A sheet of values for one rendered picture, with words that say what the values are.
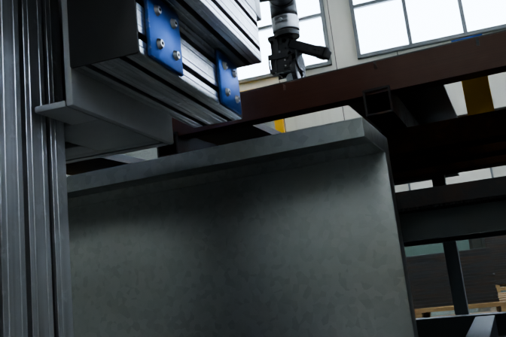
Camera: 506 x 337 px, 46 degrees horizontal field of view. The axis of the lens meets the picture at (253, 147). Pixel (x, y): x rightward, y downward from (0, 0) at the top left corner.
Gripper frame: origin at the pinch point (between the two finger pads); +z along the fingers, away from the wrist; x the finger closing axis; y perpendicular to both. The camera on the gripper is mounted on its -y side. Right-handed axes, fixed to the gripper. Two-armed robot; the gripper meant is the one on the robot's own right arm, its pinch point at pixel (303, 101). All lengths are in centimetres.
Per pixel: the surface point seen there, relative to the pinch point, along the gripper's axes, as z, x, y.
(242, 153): 24, 61, -7
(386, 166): 28, 45, -27
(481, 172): -66, -804, -22
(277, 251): 40, 45, -5
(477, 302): 75, -245, -19
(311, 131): 23, 61, -19
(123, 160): 8, 8, 52
